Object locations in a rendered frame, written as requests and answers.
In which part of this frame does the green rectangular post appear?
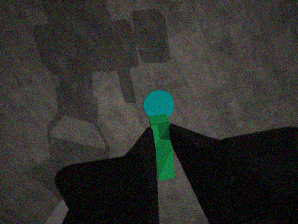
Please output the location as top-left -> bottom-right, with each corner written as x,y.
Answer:
149,114 -> 175,181

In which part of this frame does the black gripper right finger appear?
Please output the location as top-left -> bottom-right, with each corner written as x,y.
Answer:
169,124 -> 298,224

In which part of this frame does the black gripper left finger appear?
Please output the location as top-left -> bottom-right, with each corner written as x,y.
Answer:
54,127 -> 159,224

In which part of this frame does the cyan circle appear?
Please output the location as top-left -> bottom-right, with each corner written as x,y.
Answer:
144,90 -> 174,117

